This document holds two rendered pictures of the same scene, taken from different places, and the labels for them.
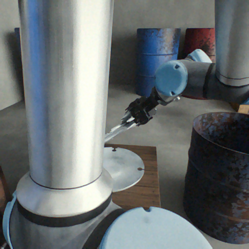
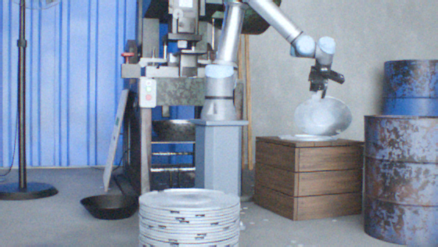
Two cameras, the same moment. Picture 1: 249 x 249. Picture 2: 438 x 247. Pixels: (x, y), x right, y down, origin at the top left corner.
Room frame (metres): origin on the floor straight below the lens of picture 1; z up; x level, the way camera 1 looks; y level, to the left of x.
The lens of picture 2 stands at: (-0.90, -1.85, 0.54)
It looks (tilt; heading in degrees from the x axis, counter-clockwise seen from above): 3 degrees down; 61
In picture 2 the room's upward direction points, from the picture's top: 1 degrees clockwise
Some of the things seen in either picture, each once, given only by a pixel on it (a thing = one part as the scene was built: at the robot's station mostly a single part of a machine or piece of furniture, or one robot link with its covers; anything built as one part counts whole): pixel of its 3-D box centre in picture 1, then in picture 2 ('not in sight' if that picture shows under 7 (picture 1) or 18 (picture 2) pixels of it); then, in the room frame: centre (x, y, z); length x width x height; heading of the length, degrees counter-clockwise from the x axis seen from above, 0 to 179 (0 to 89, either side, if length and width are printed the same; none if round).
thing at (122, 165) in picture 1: (109, 166); (307, 137); (0.66, 0.06, 0.35); 0.29 x 0.29 x 0.01
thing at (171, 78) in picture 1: (183, 78); (303, 48); (0.46, -0.14, 0.76); 0.11 x 0.11 x 0.08; 56
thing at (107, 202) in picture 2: not in sight; (113, 207); (-0.24, 0.33, 0.04); 0.30 x 0.30 x 0.07
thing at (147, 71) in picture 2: not in sight; (181, 73); (0.28, 0.71, 0.68); 0.45 x 0.30 x 0.06; 168
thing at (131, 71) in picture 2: not in sight; (131, 81); (-0.08, 0.55, 0.62); 0.10 x 0.06 x 0.20; 168
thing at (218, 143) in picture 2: not in sight; (217, 173); (0.11, -0.04, 0.23); 0.19 x 0.19 x 0.45; 85
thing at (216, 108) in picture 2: not in sight; (218, 108); (0.11, -0.04, 0.50); 0.15 x 0.15 x 0.10
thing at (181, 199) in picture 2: not in sight; (189, 198); (-0.28, -0.56, 0.25); 0.29 x 0.29 x 0.01
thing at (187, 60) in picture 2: not in sight; (188, 64); (0.24, 0.54, 0.72); 0.25 x 0.14 x 0.14; 78
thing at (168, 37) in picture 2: not in sight; (181, 41); (0.28, 0.71, 0.86); 0.20 x 0.16 x 0.05; 168
